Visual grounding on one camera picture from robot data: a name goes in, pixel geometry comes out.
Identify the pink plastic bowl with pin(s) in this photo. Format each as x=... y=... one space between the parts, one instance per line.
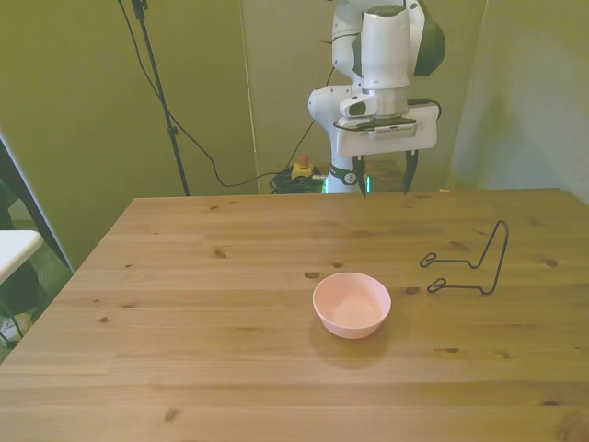
x=352 y=317

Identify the white side table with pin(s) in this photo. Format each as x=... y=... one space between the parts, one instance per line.
x=14 y=248

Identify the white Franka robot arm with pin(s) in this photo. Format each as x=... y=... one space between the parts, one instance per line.
x=386 y=46

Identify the black tripod pole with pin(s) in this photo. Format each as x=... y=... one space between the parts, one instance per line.
x=158 y=92

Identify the yellow emergency stop button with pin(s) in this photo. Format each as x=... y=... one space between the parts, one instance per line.
x=303 y=169

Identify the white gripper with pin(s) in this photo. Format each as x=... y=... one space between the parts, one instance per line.
x=391 y=145

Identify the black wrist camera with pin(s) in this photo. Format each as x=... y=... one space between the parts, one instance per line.
x=382 y=123

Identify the dark diagonal panel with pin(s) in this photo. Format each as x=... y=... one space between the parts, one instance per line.
x=27 y=193

